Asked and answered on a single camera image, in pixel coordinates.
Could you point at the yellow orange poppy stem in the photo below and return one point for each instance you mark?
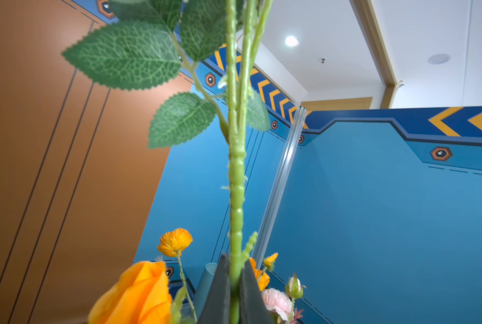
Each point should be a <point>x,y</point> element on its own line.
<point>173,244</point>

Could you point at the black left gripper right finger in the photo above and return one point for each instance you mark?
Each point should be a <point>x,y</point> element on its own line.
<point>252,307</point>

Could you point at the pink ranunculus flower stem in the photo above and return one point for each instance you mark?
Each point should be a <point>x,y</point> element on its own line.
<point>282,305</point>

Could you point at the orange rose flower stem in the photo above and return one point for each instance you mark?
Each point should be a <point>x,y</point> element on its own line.
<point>216,42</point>

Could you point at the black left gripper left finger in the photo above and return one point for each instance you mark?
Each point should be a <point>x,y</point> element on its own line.
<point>217,307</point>

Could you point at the teal ceramic vase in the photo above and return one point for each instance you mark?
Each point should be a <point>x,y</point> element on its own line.
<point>203,288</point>

